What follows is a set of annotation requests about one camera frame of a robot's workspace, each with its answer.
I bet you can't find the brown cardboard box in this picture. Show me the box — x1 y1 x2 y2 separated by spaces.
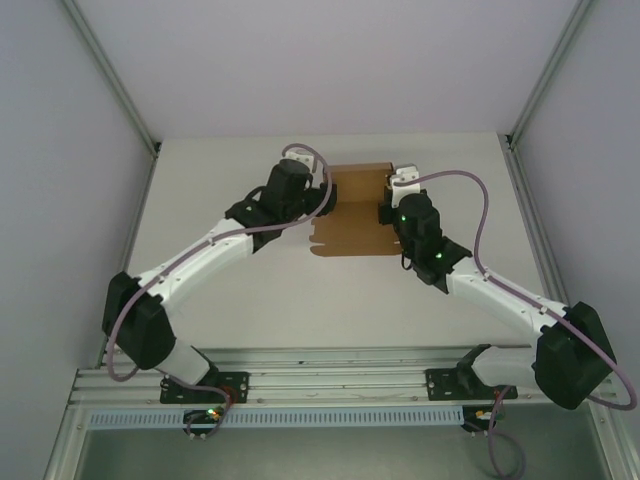
307 160 401 259

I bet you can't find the black controller board with LEDs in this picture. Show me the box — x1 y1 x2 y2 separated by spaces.
462 407 502 437
182 407 227 443

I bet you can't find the aluminium table side rail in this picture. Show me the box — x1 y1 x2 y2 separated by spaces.
99 144 162 354
498 133 586 362

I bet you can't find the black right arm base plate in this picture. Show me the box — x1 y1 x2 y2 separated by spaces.
424 368 519 401

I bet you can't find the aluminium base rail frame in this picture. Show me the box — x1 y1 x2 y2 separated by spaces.
69 344 614 409

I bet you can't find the aluminium upright frame post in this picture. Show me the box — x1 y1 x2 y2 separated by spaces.
59 0 162 156
503 0 601 151

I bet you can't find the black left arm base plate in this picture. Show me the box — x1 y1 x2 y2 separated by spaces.
159 370 250 404

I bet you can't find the light blue slotted cable duct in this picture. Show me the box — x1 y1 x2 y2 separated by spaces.
87 405 464 429

